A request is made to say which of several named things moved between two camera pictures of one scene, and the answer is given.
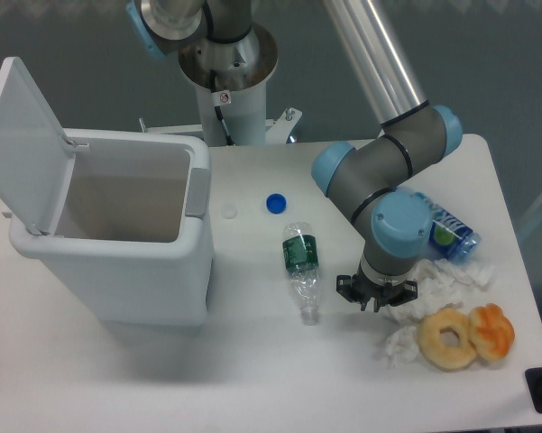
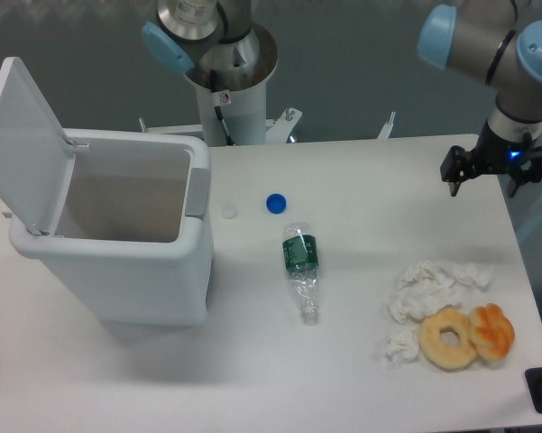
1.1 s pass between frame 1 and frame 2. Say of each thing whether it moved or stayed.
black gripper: moved
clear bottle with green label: stayed
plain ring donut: stayed
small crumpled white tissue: stayed
